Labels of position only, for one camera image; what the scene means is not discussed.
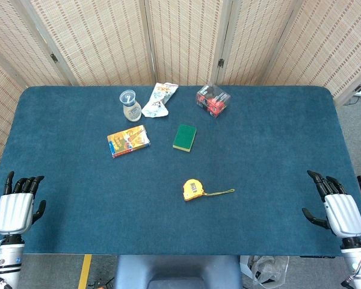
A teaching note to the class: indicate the woven folding screen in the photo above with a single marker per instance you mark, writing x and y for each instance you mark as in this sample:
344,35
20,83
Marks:
102,39

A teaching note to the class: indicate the crumpled white snack bag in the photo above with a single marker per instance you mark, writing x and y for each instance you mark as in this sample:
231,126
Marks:
158,102

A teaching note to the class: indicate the clear plastic bag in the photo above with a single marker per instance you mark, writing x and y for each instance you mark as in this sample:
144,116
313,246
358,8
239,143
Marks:
267,268

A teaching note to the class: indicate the green yellow sponge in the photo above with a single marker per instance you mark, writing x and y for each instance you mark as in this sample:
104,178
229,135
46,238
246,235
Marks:
184,136

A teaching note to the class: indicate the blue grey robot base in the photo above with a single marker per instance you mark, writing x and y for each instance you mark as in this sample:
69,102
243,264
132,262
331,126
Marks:
177,271

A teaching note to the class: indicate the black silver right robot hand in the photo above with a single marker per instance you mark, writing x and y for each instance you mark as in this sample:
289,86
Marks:
344,213

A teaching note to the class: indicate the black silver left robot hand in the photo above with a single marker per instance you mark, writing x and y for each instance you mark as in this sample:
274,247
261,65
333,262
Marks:
15,210

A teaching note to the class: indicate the blue table cloth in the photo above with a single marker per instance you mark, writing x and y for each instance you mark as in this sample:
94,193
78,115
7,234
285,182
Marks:
258,165

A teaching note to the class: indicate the orange printed carton box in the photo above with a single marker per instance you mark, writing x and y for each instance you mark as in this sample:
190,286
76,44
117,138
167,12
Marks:
127,141

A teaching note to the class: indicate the clear box red black contents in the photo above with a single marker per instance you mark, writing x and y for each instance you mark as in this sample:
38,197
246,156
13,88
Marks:
212,100

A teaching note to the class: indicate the yellow tape measure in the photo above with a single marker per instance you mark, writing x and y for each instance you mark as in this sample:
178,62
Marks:
192,189

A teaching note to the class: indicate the clear bottle with white liquid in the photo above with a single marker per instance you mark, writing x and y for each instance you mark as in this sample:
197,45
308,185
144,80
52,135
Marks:
132,111

